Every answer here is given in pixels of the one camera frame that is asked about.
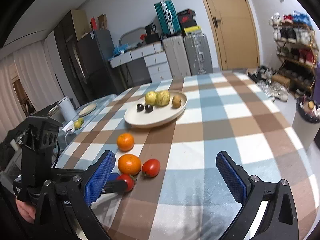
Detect white desk with drawers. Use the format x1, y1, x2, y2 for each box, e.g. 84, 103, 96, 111
109, 42, 172, 83

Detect grey arched metal frame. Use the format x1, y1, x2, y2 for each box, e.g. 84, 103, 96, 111
119, 27, 150, 45

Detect black printed box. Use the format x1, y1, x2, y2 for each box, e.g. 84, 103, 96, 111
144, 24, 158, 35

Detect red black shoe box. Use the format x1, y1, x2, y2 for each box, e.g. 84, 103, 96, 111
178, 15, 197, 24

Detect brown cardboard pieces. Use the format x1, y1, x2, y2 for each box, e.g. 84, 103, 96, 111
97, 14, 108, 30

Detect beige suitcase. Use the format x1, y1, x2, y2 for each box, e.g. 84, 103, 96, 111
162, 35, 192, 79

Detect dark grey fridge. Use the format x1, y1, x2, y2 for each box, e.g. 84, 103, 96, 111
76, 29, 123, 98

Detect white curtain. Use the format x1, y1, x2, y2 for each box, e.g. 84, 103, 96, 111
0, 39, 64, 135

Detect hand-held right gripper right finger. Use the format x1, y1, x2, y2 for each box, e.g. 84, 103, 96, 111
216, 151, 299, 240

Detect large cream plate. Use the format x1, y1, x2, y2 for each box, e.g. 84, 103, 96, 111
124, 89, 188, 128

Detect brown cardboard box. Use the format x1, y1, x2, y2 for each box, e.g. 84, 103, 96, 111
271, 74, 291, 88

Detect wooden shoe rack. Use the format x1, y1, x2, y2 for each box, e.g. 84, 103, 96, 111
269, 11, 318, 95
274, 21, 319, 98

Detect silver suitcase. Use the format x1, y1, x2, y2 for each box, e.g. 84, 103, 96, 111
184, 33, 213, 75

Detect pile of shoes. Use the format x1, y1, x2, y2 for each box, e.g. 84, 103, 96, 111
246, 65, 290, 102

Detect red tomato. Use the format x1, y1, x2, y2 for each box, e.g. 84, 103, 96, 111
142, 159, 161, 178
117, 174, 135, 192

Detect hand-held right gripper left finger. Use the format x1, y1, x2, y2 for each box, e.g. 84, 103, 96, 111
34, 150, 116, 240

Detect grey pot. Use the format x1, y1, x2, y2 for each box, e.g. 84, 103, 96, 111
47, 105, 62, 123

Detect purple bag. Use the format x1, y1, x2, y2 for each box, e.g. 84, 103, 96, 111
312, 60, 320, 103

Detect dark wardrobe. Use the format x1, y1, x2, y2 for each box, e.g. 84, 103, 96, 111
54, 10, 94, 100

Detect blue plastic bag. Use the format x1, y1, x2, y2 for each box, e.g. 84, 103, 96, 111
113, 44, 130, 55

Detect teal suitcase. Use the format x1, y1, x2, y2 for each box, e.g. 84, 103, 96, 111
154, 0, 181, 36

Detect light blue tablecloth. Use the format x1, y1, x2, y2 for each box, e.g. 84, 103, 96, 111
56, 94, 118, 145

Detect tan wooden door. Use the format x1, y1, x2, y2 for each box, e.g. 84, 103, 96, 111
195, 0, 260, 70

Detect white kettle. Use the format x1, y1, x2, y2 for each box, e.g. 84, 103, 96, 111
57, 96, 77, 122

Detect orange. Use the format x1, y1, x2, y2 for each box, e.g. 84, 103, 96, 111
117, 133, 135, 152
117, 154, 142, 176

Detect person's left hand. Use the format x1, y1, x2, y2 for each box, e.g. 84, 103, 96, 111
15, 197, 37, 224

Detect green guava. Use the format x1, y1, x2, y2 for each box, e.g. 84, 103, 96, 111
145, 91, 157, 105
155, 90, 171, 107

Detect small cream plate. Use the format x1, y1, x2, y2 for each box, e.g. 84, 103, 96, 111
78, 103, 97, 117

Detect white trash bin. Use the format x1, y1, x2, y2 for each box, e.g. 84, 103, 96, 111
291, 97, 320, 150

